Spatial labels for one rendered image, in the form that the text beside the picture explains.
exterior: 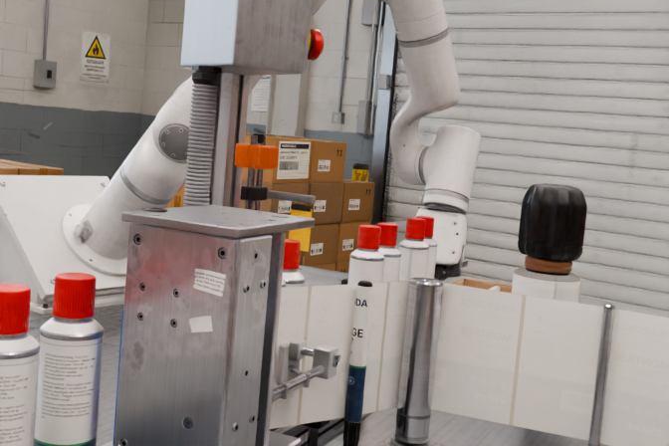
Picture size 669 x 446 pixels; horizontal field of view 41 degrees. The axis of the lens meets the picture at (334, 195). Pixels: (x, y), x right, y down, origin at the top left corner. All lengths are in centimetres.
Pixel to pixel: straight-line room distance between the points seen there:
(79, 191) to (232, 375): 134
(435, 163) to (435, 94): 15
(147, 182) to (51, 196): 28
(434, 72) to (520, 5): 431
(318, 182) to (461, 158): 364
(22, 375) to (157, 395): 10
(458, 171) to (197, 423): 101
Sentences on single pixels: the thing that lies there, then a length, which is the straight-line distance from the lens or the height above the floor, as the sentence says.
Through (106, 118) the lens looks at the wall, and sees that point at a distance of 785.
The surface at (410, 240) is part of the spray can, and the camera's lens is 150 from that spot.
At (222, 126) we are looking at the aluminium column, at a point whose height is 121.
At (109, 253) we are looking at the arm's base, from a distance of 187.
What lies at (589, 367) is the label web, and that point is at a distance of 99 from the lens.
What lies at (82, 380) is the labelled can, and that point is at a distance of 77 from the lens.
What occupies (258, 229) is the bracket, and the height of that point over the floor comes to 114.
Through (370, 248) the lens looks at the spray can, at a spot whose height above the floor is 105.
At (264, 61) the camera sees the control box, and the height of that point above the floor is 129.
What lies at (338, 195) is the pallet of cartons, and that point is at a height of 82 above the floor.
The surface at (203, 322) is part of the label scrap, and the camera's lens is 70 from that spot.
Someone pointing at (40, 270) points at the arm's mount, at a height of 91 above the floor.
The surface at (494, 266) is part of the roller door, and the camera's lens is 585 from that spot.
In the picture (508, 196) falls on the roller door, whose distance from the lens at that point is 578.
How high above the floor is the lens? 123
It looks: 4 degrees down
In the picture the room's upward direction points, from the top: 5 degrees clockwise
